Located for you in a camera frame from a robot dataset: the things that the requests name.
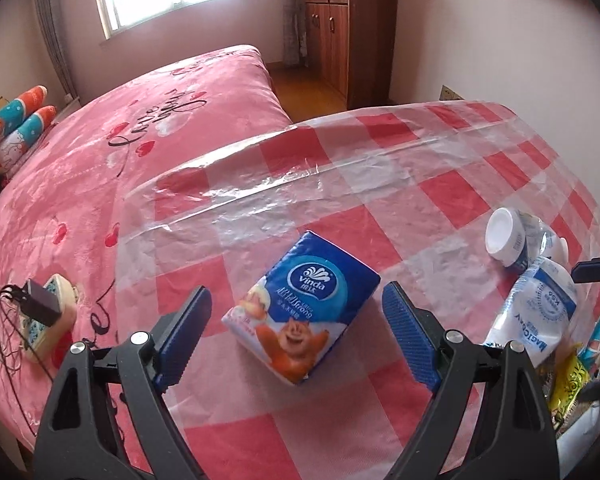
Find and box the red checked plastic tablecloth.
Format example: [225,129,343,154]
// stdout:
[115,100,600,480]

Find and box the white blue mask pack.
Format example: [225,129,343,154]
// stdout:
[482,256,579,367]

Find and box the cream power strip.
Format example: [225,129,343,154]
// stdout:
[17,274,78,363]

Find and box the light blue snack packet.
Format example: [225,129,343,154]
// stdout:
[575,307,600,386]

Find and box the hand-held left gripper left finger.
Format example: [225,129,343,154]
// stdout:
[32,286,213,480]

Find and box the grey checked curtain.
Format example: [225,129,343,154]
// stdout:
[32,0,78,106]

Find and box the black cable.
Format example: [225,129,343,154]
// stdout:
[0,284,96,411]

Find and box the black charger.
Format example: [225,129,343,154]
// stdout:
[22,280,63,326]

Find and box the yellow snack packet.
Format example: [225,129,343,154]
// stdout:
[545,347,596,423]

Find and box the white plastic bottle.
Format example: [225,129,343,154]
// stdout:
[485,207,570,275]

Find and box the cartoon print pillow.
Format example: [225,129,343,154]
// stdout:
[0,85,48,151]
[0,105,58,183]

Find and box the white packet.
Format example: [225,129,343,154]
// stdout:
[555,400,600,448]

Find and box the patterned hanging curtain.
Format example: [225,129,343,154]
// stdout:
[282,0,308,68]

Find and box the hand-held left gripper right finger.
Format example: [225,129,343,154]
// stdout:
[381,281,561,480]

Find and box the brown wooden cabinet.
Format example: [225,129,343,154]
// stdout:
[300,0,398,111]

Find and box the blue tissue pack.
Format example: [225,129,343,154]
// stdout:
[221,230,382,386]

